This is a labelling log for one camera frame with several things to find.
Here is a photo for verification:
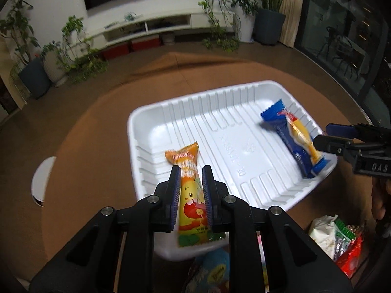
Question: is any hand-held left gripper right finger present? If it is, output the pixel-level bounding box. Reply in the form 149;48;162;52
201;165;354;293

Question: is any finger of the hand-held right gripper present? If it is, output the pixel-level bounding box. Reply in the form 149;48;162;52
313;134;356;163
325;123;382;141

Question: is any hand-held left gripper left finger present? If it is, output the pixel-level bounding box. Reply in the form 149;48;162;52
29;165;181;293

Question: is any orange cartoon snack packet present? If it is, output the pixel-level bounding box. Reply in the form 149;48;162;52
165;141;227;248

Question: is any blue and yellow snack packet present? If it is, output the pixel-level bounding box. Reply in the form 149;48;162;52
260;99;332;179

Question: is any white plastic tray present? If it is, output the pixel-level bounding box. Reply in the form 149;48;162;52
127;80;338;262

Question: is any light blue puffed snack bag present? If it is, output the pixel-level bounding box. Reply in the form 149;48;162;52
183;247;233;293

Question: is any green and white snack packet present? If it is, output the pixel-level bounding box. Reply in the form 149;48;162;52
332;216;358;261

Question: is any plain white snack packet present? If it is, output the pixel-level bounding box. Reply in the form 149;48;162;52
308;215;340;261

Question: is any red snack packet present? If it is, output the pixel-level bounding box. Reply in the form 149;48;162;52
336;229;365;279

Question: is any person's right hand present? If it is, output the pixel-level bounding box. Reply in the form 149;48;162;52
372;177;391;221

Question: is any glass sliding door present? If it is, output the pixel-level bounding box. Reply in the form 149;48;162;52
294;0;391;104

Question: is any large dark grey plant pot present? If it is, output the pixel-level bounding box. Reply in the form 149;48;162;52
253;8;287;46

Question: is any white chair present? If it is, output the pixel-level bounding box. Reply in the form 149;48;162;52
31;156;58;208

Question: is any tall white plant pot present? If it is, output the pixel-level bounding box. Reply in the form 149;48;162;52
233;11;256;43

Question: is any red storage box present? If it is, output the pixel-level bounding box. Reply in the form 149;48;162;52
102;44;130;61
131;35;161;52

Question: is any trailing vine plant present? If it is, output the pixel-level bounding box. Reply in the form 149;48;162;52
198;0;242;53

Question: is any small leafy plant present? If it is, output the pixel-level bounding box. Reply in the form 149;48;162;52
228;0;260;16

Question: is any white television cabinet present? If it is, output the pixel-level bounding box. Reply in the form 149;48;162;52
86;11;242;49

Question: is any bushy green plant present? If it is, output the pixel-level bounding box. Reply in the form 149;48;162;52
41;15;109;84

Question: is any white ribbed plant pot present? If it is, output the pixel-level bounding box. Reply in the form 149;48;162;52
42;50;70;87

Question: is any dark blue plant pot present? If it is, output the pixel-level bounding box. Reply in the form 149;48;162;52
18;57;51;100

